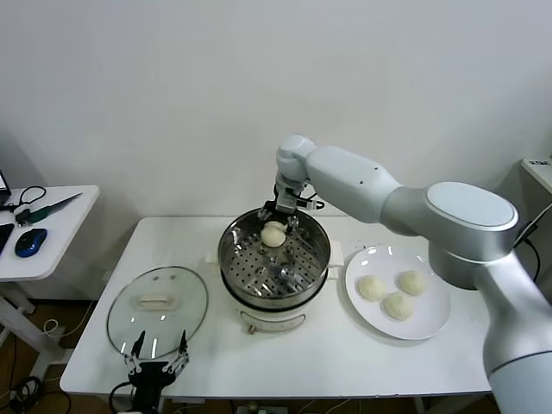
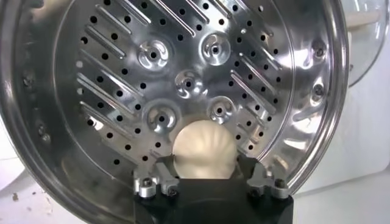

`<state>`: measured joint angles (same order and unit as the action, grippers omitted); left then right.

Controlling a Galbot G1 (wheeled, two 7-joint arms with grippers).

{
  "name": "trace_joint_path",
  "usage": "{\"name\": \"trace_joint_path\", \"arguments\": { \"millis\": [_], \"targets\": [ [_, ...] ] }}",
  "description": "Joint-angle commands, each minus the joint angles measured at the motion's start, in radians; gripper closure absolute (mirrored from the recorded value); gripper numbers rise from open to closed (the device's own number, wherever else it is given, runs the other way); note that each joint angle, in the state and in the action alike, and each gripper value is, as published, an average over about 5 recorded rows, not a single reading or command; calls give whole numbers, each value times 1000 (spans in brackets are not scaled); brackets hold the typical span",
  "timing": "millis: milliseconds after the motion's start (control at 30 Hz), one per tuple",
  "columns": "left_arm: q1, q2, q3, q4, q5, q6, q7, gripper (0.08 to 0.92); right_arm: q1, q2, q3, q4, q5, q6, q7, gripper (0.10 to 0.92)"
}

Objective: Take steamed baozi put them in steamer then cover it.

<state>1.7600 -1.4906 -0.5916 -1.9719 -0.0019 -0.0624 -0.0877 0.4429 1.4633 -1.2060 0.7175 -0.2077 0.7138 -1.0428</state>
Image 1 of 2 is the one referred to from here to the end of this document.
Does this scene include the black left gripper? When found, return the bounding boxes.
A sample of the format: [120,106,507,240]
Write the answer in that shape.
[123,329,191,414]

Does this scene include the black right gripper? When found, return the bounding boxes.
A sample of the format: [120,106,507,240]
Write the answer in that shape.
[257,172,310,237]

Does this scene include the white steamed baozi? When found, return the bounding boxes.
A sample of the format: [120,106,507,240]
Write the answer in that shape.
[260,220,286,249]
[397,269,429,298]
[381,292,416,323]
[355,274,386,302]

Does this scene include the round glass pot lid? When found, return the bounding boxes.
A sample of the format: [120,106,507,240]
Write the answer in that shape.
[106,266,210,358]

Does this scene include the stainless steel steamer basket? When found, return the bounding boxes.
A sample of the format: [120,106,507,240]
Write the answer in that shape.
[217,206,334,310]

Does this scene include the white electric cooker base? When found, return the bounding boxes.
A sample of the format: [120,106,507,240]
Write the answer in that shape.
[205,237,345,336]

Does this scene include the white side table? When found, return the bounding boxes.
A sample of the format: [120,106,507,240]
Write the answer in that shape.
[0,185,102,380]

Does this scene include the blue computer mouse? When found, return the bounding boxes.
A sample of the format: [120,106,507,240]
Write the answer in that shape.
[15,228,49,259]

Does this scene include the white round plate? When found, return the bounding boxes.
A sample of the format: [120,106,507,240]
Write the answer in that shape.
[344,245,453,342]

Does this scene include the black smartphone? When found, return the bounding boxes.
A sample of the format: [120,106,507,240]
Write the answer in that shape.
[0,223,16,255]

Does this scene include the laptop computer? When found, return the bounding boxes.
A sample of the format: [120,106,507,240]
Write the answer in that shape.
[0,170,13,207]

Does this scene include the black power adapter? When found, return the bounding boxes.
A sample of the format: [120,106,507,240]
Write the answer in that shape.
[515,219,540,249]

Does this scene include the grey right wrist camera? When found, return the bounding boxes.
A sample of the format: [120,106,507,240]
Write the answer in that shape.
[296,196,325,212]

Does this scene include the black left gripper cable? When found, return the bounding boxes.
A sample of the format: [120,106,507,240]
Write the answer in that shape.
[108,379,135,414]

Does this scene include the black floor cables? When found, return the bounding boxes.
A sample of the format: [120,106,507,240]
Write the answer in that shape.
[0,374,72,414]

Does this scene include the black looped cable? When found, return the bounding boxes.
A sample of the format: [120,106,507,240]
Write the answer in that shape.
[0,185,47,213]

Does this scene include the black power cable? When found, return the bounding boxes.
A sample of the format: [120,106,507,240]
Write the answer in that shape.
[524,239,543,285]

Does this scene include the white power cable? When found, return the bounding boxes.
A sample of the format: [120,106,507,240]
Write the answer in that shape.
[517,210,552,242]

